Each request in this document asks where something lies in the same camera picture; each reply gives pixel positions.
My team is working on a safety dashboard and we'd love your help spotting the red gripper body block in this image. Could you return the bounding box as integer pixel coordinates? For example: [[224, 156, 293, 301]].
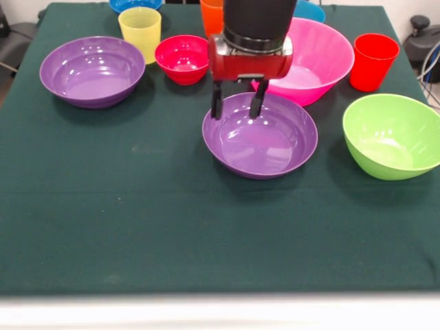
[[207, 33, 295, 83]]

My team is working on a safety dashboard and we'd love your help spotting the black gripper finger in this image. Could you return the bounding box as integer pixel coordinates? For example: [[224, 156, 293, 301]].
[[248, 78, 270, 120], [210, 80, 226, 120]]

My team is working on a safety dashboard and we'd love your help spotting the purple plastic bowl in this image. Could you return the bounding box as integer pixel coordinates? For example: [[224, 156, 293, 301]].
[[38, 36, 146, 110], [201, 91, 319, 180]]

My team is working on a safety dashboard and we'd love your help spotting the red plastic cup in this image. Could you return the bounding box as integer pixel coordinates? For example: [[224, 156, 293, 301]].
[[349, 32, 401, 93]]

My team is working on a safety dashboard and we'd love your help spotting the small crimson plastic bowl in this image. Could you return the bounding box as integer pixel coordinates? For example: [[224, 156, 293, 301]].
[[154, 34, 211, 86]]

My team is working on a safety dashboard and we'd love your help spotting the orange plastic cup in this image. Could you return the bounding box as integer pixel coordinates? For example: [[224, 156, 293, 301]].
[[199, 0, 224, 39]]

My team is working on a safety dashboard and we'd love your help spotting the large pink plastic bowl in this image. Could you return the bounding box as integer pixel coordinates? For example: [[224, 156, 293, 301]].
[[250, 16, 355, 107]]

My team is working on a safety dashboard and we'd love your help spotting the light blue plastic bowl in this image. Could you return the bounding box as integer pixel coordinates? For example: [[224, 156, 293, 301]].
[[291, 0, 327, 24]]

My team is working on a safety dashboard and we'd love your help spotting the yellow plastic cup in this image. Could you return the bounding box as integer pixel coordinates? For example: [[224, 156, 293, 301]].
[[118, 7, 162, 65]]

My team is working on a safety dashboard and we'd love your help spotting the dark blue plastic bowl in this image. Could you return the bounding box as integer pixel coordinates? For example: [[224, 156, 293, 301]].
[[109, 0, 163, 14]]

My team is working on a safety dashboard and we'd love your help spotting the dark green tablecloth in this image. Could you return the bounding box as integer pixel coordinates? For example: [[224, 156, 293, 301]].
[[0, 2, 440, 296]]

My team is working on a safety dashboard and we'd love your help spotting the green plastic bowl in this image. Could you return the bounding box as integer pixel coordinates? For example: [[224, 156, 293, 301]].
[[342, 93, 440, 182]]

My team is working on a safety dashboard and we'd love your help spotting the tangled cable bundle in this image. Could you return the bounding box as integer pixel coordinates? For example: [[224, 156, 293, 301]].
[[417, 39, 440, 111]]

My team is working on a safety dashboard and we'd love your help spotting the grey pedestal foot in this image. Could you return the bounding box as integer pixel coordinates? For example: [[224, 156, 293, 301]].
[[402, 14, 440, 65], [0, 22, 38, 69]]

